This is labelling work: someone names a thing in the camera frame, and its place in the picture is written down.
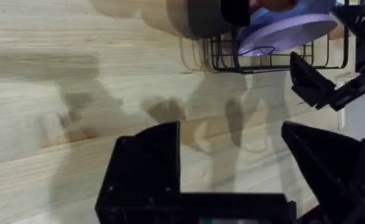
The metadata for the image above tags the purple plate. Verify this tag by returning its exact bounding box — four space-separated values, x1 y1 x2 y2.
237 13 338 58

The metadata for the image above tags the black wire dish rack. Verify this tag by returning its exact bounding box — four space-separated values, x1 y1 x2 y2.
200 26 350 75

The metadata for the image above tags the blue plate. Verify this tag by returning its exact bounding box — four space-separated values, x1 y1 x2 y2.
238 0 337 40

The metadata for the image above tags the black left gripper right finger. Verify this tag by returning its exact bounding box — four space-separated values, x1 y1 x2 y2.
280 121 365 224

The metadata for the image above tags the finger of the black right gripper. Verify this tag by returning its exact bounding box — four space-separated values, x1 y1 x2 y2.
289 51 338 110

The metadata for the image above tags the red-brown plate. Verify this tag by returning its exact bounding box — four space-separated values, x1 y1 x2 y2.
249 0 297 12

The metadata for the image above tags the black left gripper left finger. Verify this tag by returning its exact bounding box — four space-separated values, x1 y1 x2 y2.
95 121 182 224

